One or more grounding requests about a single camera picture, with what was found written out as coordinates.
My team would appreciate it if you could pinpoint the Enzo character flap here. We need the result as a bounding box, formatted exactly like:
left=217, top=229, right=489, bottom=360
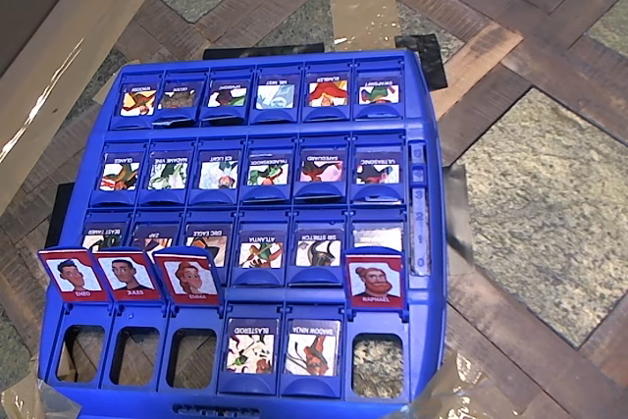
left=37, top=246, right=110, bottom=303

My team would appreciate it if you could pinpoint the hero card flap Safeguard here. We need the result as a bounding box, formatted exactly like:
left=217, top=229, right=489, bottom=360
left=292, top=137, right=350, bottom=203

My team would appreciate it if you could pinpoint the hero card flap Thundershock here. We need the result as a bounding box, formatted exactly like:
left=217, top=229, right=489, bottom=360
left=239, top=138, right=297, bottom=205

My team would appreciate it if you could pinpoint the hero card flap Ultrasonic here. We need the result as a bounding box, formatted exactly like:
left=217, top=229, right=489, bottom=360
left=348, top=136, right=406, bottom=203

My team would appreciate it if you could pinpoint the hero card flap Sir Stretch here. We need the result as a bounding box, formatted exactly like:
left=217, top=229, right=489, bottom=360
left=288, top=211, right=347, bottom=288

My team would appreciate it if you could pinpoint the blue Guess Who game board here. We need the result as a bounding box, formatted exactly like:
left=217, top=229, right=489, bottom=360
left=37, top=49, right=448, bottom=419

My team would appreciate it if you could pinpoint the hero card flap Atlanta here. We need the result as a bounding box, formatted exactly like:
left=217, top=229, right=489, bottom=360
left=230, top=212, right=290, bottom=288

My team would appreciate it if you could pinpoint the hero card flap Rambler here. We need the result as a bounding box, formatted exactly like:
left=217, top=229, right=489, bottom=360
left=301, top=64, right=353, bottom=124

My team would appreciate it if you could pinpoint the hero card flap Mr Mist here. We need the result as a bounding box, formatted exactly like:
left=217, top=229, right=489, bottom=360
left=249, top=66, right=301, bottom=125

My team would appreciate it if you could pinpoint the hero card flap Ice Light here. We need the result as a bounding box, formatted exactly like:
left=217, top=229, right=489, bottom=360
left=188, top=140, right=245, bottom=206

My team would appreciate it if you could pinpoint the hero card flap Swapshift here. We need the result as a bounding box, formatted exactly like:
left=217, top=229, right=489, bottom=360
left=352, top=63, right=404, bottom=121

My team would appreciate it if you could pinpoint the Raphael character flap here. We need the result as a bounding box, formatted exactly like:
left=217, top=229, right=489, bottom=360
left=344, top=247, right=407, bottom=311

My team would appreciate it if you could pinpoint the hero card flap Eric Eagle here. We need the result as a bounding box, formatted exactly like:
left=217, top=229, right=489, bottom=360
left=183, top=212, right=236, bottom=286

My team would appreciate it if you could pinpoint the hero card flap green villain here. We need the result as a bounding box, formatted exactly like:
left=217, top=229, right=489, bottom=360
left=200, top=68, right=254, bottom=127

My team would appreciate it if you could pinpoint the black tape piece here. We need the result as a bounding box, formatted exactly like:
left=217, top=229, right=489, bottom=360
left=203, top=42, right=326, bottom=61
left=45, top=182, right=76, bottom=246
left=441, top=162, right=476, bottom=266
left=394, top=33, right=450, bottom=92

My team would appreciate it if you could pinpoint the hero card flap Madame Vine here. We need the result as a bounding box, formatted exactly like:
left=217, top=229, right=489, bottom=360
left=138, top=142, right=196, bottom=207

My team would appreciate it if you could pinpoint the Emma character flap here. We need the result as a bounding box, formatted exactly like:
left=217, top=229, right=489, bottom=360
left=151, top=245, right=222, bottom=306

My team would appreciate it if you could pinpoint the hero card flap Geode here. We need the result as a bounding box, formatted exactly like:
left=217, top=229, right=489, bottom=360
left=154, top=70, right=207, bottom=129

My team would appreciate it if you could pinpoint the hero card flap Shadow Ninja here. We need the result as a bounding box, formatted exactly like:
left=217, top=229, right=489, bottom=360
left=279, top=304, right=347, bottom=398

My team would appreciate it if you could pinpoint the hero card flap Zap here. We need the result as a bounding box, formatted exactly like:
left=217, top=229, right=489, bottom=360
left=131, top=212, right=183, bottom=251

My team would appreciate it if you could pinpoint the hero card flap Blasteroid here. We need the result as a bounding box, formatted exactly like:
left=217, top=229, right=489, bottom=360
left=218, top=304, right=285, bottom=395

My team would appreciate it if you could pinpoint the brown packing tape patch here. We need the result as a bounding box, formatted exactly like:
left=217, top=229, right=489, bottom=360
left=329, top=0, right=402, bottom=51

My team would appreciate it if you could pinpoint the hero card flap Vrooom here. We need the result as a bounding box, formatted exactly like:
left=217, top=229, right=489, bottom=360
left=110, top=70, right=163, bottom=131

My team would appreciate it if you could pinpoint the hero card flap Glance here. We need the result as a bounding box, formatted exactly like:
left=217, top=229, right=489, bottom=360
left=89, top=143, right=148, bottom=208

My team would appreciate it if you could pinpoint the Jules character flap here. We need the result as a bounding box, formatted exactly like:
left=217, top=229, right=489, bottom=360
left=95, top=249, right=163, bottom=302

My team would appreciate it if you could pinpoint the hero card flap Beast Tamer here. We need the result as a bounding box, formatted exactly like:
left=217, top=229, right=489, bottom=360
left=80, top=212, right=132, bottom=251

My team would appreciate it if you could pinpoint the beige tape piece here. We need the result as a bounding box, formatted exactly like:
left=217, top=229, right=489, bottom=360
left=92, top=59, right=143, bottom=106

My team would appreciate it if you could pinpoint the crumpled clear tape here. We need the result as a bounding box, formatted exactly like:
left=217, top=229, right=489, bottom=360
left=404, top=348, right=524, bottom=419
left=0, top=353, right=83, bottom=419

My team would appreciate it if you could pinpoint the large cardboard box backdrop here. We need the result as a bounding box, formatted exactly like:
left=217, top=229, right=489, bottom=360
left=0, top=0, right=181, bottom=217

